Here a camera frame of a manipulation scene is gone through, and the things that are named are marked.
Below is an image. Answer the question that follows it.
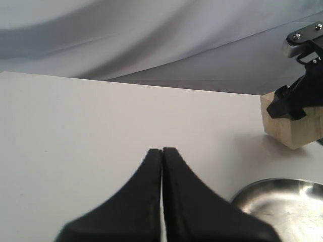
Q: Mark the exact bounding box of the round stainless steel plate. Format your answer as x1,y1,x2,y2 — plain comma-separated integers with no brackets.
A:
231,178,322,241

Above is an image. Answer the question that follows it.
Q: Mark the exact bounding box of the grey backdrop curtain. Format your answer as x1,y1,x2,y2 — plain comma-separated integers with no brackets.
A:
1,1,322,95

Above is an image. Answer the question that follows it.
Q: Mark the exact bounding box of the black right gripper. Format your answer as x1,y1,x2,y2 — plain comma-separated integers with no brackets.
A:
266,40,322,121

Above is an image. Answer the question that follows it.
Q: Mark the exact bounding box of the grey fluffy towel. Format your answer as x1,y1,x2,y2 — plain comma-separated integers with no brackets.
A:
317,138,323,145

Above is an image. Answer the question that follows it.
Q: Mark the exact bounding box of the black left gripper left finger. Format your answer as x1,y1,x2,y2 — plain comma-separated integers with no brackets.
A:
56,149,162,241

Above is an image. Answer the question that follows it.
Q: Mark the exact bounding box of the light wooden cube block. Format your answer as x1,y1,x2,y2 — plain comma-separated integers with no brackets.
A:
260,92,322,149

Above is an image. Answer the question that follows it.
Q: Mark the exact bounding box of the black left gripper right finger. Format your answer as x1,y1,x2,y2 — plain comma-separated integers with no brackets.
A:
162,148,280,241

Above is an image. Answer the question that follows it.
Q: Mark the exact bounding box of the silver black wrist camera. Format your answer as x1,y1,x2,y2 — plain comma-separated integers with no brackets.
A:
283,21,322,58

